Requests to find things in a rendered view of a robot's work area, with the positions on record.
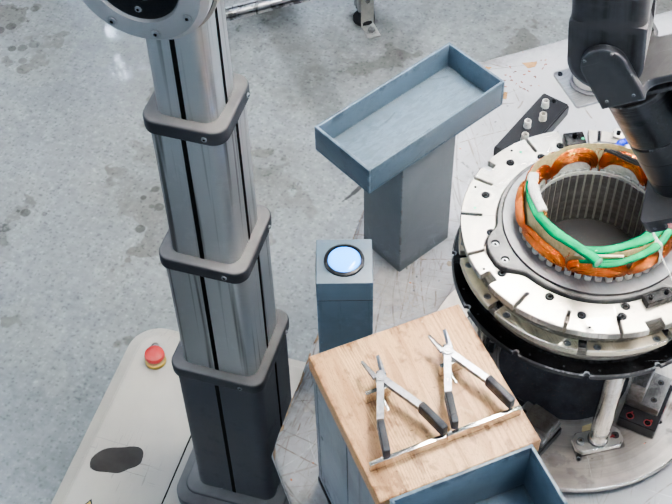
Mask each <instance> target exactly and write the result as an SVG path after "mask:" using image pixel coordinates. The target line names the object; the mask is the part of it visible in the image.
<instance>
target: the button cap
mask: <svg viewBox="0 0 672 504"><path fill-rule="evenodd" d="M328 264H329V266H330V267H331V268H332V269H334V270H336V271H339V272H349V271H352V270H354V269H356V268H357V267H358V266H359V265H360V255H359V253H358V252H357V251H356V250H354V249H352V248H349V247H339V248H336V249H334V250H333V251H332V252H331V253H330V254H329V257H328Z"/></svg>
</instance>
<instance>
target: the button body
mask: <svg viewBox="0 0 672 504"><path fill-rule="evenodd" d="M338 244H351V245H354V246H356V247H357V248H359V249H360V250H361V251H362V253H363V255H364V259H365V261H364V266H363V268H362V269H361V270H360V271H359V272H358V273H357V274H355V275H352V276H348V277H340V276H336V275H334V274H332V273H330V272H329V271H328V270H327V269H326V267H325V264H324V256H325V254H326V252H327V251H328V250H329V249H330V248H331V247H333V246H335V245H338ZM316 297H317V318H318V338H319V353H321V352H324V351H327V350H330V349H333V348H336V347H338V346H341V345H344V344H347V343H350V342H352V341H355V340H358V339H361V338H364V337H367V336H369V335H372V334H373V257H372V239H346V240H316Z"/></svg>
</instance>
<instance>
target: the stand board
mask: <svg viewBox="0 0 672 504"><path fill-rule="evenodd" d="M444 329H446V330H447V333H448V335H449V338H450V340H451V343H452V345H453V350H454V351H456V352H457V353H458V354H460V355H461V356H464V358H465V359H467V360H468V361H470V362H471V363H473V364H474V365H475V366H477V367H478V368H480V369H481V370H482V371H484V372H485V373H487V374H488V375H492V376H493V377H494V378H495V379H496V380H497V381H498V382H499V383H500V384H501V385H502V386H503V387H504V388H505V389H506V390H507V391H508V392H509V393H511V394H512V395H513V393H512V391H511V390H510V388H509V386H508V385H507V383H506V381H505V380H504V378H503V376H502V375H501V373H500V371H499V370H498V368H497V366H496V365H495V363H494V361H493V360H492V358H491V356H490V355H489V353H488V351H487V350H486V348H485V346H484V345H483V343H482V341H481V340H480V338H479V336H478V335H477V333H476V332H475V330H474V328H473V327H472V325H471V323H470V322H469V320H468V318H467V317H466V315H465V313H464V312H463V310H462V308H461V307H460V305H459V304H457V305H454V306H451V307H448V308H446V309H443V310H440V311H437V312H434V313H431V314H429V315H426V316H423V317H420V318H417V319H415V320H412V321H409V322H406V323H403V324H400V325H398V326H395V327H392V328H389V329H386V330H383V331H381V332H378V333H375V334H372V335H369V336H367V337H364V338H361V339H358V340H355V341H352V342H350V343H347V344H344V345H341V346H338V347H336V348H333V349H330V350H327V351H324V352H321V353H319V354H316V355H313V356H310V357H309V369H310V371H311V373H312V375H313V377H314V379H315V381H316V383H317V385H318V387H319V390H320V392H321V394H322V396H323V398H324V400H325V402H326V404H327V406H328V408H329V410H330V412H331V414H332V416H333V418H334V420H335V422H336V424H337V426H338V429H339V431H340V433H341V435H342V437H343V439H344V441H345V443H346V445H347V447H348V449H349V451H350V453H351V455H352V457H353V459H354V461H355V463H356V465H357V468H358V470H359V472H360V474H361V476H362V478H363V480H364V482H365V484H366V486H367V488H368V490H369V492H370V494H371V496H372V498H373V500H374V502H375V504H390V499H392V498H394V497H397V496H399V495H402V494H404V493H407V492H410V491H412V490H415V489H417V488H420V487H422V486H425V485H428V484H430V483H433V482H435V481H438V480H440V479H443V478H446V477H448V476H451V475H453V474H456V473H458V472H461V471H464V470H466V469H469V468H471V467H474V466H476V465H479V464H482V463H484V462H487V461H489V460H492V459H494V458H497V457H500V456H502V455H505V454H507V453H510V452H512V451H515V450H518V449H520V448H523V447H525V446H528V445H530V444H533V446H534V447H535V449H536V451H538V450H539V445H540V441H541V440H540V438H539V436H538V434H537V433H536V431H535V429H534V428H533V426H532V424H531V423H530V421H529V419H528V418H527V416H526V415H525V413H524V411H523V410H521V415H519V416H516V417H513V418H511V419H508V420H506V421H503V422H500V423H498V424H495V425H492V426H490V427H487V428H485V429H482V430H479V431H477V432H474V433H472V434H469V435H466V436H464V437H461V438H458V439H456V440H453V441H451V442H448V443H447V441H446V443H445V444H443V445H440V446H437V447H435V448H432V449H430V450H427V451H424V452H422V453H419V454H417V455H414V456H411V457H409V458H406V459H403V460H401V461H398V462H396V463H393V464H390V465H388V466H385V467H383V468H380V469H377V470H375V471H372V472H370V470H369V462H370V461H373V460H376V459H378V458H381V457H383V455H382V450H381V446H380V441H379V436H378V431H377V400H376V401H374V402H371V403H368V404H366V403H365V391H368V390H371V389H373V388H376V387H377V383H376V382H375V380H373V379H372V378H371V377H370V375H369V374H368V372H367V371H366V370H365V368H364V367H363V366H362V364H361V361H364V362H365V363H366V364H367V365H368V366H369V367H370V368H371V369H372V370H373V371H374V372H375V373H376V371H377V370H379V368H378V363H377V359H376V356H377V355H379V356H380V358H381V361H382V363H383V366H384V369H385V371H386V376H387V377H388V378H389V379H391V380H392V381H394V382H395V383H396V384H398V385H399V386H401V387H402V388H403V389H405V390H406V391H408V392H409V393H410V394H412V395H413V396H415V397H416V398H417V399H419V400H420V401H422V402H425V403H426V404H427V405H428V406H429V407H430V408H431V409H432V410H433V411H434V412H435V413H436V414H437V415H438V416H439V417H440V418H441V419H442V420H443V421H444V422H445V423H446V424H447V425H448V430H447V432H449V431H452V430H455V429H451V426H450V422H449V418H448V414H447V409H446V405H445V400H444V376H441V377H440V376H439V374H438V373H439V364H442V363H444V356H443V355H442V353H441V354H440V353H439V351H438V350H437V349H436V347H435V346H434V345H433V344H432V342H431V341H430V340H429V338H428V335H431V336H432V337H433V338H434V339H435V340H436V341H437V342H438V343H439V344H440V345H441V346H442V347H443V344H446V343H445V338H444V334H443V330H444ZM452 373H453V375H454V377H455V378H456V380H457V381H458V383H456V384H455V382H454V381H453V379H452V392H453V397H454V401H455V405H456V410H457V414H458V418H459V426H458V428H460V427H463V426H465V425H468V424H470V423H473V422H476V421H478V420H481V419H484V418H486V417H489V416H492V415H494V414H497V413H499V412H502V411H505V410H507V409H508V408H507V407H506V406H505V405H504V404H503V403H502V402H501V401H500V400H499V399H498V398H497V397H496V396H495V395H494V394H493V393H492V392H491V391H490V390H489V389H488V388H487V387H486V386H485V383H484V382H482V381H481V380H480V379H478V378H477V377H475V376H474V375H473V374H471V373H470V372H468V371H467V370H466V369H464V368H463V369H460V370H458V371H455V372H452ZM513 396H514V395H513ZM514 397H515V396H514ZM384 399H385V401H386V403H387V404H388V406H389V408H390V409H391V410H389V411H387V409H386V407H385V406H384V420H385V425H386V430H387V435H388V439H389V444H390V449H391V454H392V453H394V452H397V451H399V450H402V449H405V448H407V447H410V446H413V445H415V444H418V443H420V442H423V441H426V440H428V439H431V438H434V437H436V436H439V435H440V434H439V433H438V432H437V431H436V430H435V429H434V428H433V427H432V426H431V425H430V424H429V423H428V422H427V421H426V420H425V419H424V418H423V417H422V416H421V415H420V414H419V412H418V410H417V409H416V408H414V407H413V406H412V405H410V404H409V403H407V402H406V401H405V400H403V399H402V398H400V397H399V396H398V395H396V394H395V393H394V392H392V391H391V395H390V396H387V397H384Z"/></svg>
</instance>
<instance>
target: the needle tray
mask: <svg viewBox="0 0 672 504"><path fill-rule="evenodd" d="M504 86H505V81H504V80H502V79H501V78H499V77H498V76H497V75H495V74H494V73H492V72H491V71H490V70H488V69H487V68H485V67H484V66H483V65H481V64H480V63H478V62H477V61H476V60H474V59H473V58H471V57H470V56H469V55H467V54H466V53H464V52H463V51H461V50H460V49H459V48H457V47H456V46H454V45H453V44H452V43H450V42H449V43H447V44H446V45H444V46H442V47H441V48H439V49H438V50H436V51H434V52H433V53H431V54H430V55H428V56H426V57H425V58H423V59H422V60H420V61H418V62H417V63H415V64H414V65H412V66H410V67H409V68H407V69H406V70H404V71H402V72H401V73H399V74H398V75H396V76H394V77H393V78H391V79H390V80H388V81H386V82H385V83H383V84H382V85H380V86H378V87H377V88H375V89H374V90H372V91H370V92H369V93H367V94H366V95H364V96H362V97H361V98H359V99H358V100H356V101H354V102H353V103H351V104H350V105H348V106H346V107H345V108H343V109H342V110H340V111H338V112H337V113H335V114H334V115H332V116H330V117H329V118H327V119H326V120H324V121H322V122H321V123H319V124H318V125H316V126H315V147H316V148H315V149H316V150H317V151H318V152H319V153H320V154H322V155H323V156H324V157H325V158H326V159H328V160H329V161H330V162H331V163H332V164H334V165H335V166H336V167H337V168H338V169H340V170H341V171H342V172H343V173H344V174H346V175H347V176H348V177H349V178H350V179H352V180H353V181H354V182H355V183H356V184H358V185H359V186H360V187H361V188H362V189H364V239H372V249H373V250H374V251H375V252H377V253H378V254H379V255H380V256H381V257H382V258H384V259H385V260H386V261H387V262H388V263H389V264H391V265H392V266H393V267H394V268H395V269H396V270H397V271H399V272H400V271H402V270H403V269H405V268H406V267H407V266H409V265H410V264H412V263H413V262H414V261H416V260H417V259H419V258H420V257H421V256H423V255H424V254H426V253H427V252H428V251H430V250H431V249H433V248H434V247H435V246H437V245H438V244H440V243H441V242H442V241H444V240H445V239H447V238H448V227H449V214H450V202H451V189H452V177H453V164H454V152H455V139H456V135H458V134H459V133H461V132H462V131H464V130H465V129H467V128H468V127H470V126H471V125H473V124H474V123H476V122H477V121H479V120H480V119H482V118H483V117H485V116H486V115H488V114H489V113H491V112H492V111H494V110H495V109H497V108H498V107H500V106H501V105H502V102H503V94H504Z"/></svg>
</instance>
